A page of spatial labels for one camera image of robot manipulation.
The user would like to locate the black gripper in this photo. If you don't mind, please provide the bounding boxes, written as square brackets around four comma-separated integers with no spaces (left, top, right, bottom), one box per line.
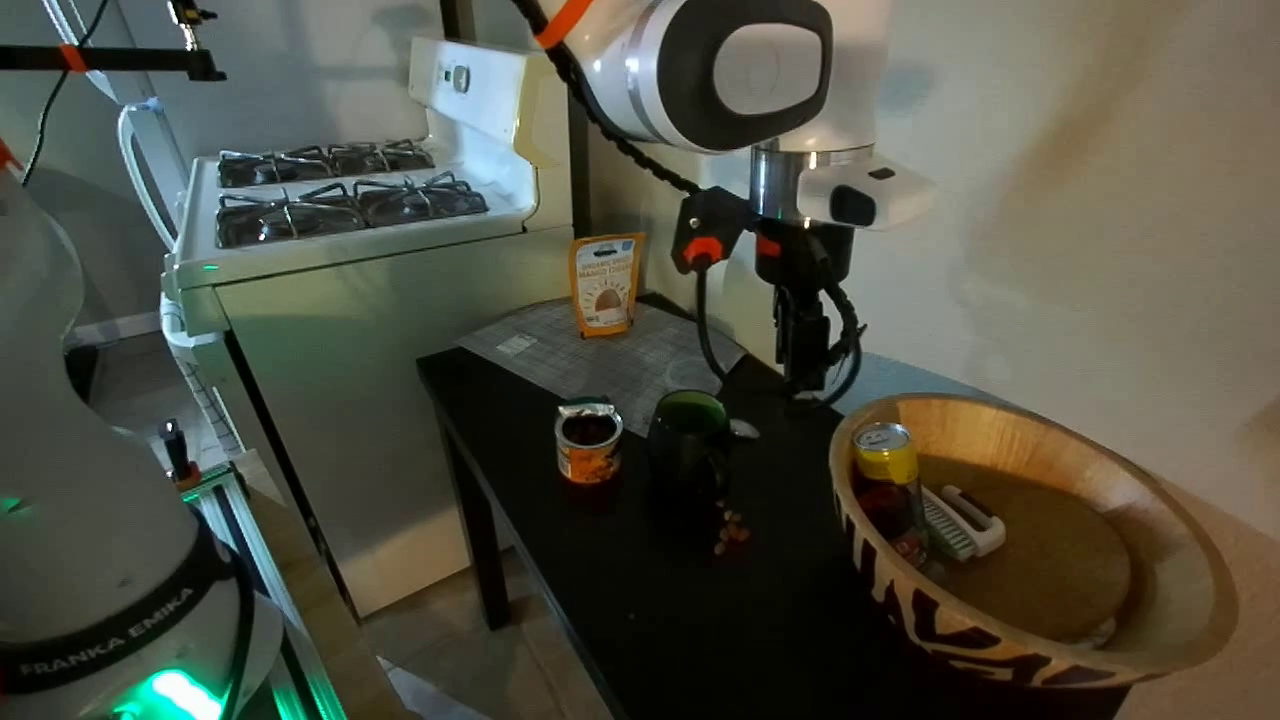
[753,220,861,398]

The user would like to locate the black mug green inside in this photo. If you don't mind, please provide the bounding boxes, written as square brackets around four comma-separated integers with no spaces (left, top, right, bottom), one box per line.
[646,386,735,545]

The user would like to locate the orange stand-up pouch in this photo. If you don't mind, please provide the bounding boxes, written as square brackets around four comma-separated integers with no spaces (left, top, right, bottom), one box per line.
[568,228,652,345]

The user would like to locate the wooden zebra pattern bowl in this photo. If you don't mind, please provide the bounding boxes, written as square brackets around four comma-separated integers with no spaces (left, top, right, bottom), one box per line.
[826,392,1243,690]

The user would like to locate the yellow lid jar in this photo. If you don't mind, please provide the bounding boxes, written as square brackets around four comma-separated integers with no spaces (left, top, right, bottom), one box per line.
[852,421,927,545]

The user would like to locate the spilled reddish brown pieces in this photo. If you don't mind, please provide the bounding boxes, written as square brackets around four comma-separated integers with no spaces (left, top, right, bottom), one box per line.
[711,511,761,560]

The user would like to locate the white plastic item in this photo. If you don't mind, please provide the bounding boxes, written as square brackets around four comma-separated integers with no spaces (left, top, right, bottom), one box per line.
[917,480,1013,563]

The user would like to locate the small patterned ceramic cup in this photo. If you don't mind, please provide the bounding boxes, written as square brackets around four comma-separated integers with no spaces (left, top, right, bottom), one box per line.
[554,394,628,486]

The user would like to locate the grey woven placemat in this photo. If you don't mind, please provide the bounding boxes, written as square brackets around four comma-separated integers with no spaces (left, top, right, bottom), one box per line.
[457,292,791,440]

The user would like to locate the black side table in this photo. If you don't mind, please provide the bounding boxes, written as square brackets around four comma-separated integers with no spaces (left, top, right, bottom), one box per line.
[417,292,1135,720]

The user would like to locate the white kitchen stove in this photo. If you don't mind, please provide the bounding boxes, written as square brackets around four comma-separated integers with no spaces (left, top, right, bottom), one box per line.
[156,34,543,618]

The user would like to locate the white hose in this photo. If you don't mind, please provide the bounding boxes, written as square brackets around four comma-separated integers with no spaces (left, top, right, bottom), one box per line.
[113,94,183,257]

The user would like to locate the black camera tripod boom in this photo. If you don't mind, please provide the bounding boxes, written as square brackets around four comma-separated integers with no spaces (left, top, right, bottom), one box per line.
[0,0,233,89]

